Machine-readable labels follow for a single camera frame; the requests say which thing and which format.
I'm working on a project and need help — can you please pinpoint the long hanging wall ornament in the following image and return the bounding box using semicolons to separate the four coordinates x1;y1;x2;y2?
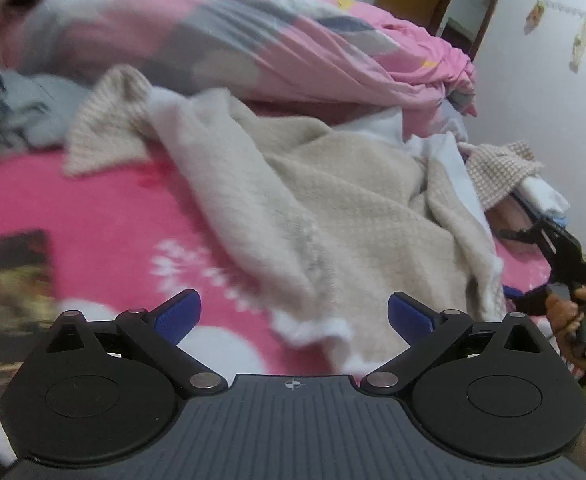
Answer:
569;19;586;73

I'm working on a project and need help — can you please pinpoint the pink grey floral quilt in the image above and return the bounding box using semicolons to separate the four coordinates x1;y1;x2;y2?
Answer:
0;0;478;136

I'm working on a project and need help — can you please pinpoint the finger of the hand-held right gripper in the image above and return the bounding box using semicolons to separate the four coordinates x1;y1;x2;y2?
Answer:
498;217;567;257
503;281;557;317

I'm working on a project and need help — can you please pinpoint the person's right hand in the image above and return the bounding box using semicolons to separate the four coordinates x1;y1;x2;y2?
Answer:
546;285;586;367

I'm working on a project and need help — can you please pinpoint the dark smartphone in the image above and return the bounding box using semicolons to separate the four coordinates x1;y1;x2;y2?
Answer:
0;230;56;367

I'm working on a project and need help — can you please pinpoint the white folded cloth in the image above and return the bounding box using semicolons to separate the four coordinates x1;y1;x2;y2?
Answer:
515;175;571;214

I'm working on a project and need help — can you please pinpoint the white wall hook rail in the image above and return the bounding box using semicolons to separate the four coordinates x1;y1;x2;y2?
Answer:
538;0;586;22

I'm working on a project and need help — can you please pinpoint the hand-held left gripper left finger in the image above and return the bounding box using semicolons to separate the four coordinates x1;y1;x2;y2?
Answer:
45;288;228;395

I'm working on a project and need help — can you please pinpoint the beige white houndstooth knit cardigan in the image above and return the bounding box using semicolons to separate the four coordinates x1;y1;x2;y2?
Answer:
63;65;546;376

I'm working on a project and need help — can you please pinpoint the short hanging wall ornament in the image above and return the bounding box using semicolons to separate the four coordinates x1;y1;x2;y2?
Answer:
524;0;547;36

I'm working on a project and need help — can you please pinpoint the grey hoodie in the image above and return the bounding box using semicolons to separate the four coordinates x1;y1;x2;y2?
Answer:
0;70;94;146

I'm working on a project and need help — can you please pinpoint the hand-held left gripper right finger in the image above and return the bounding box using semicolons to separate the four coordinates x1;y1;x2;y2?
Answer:
360;291;548;395

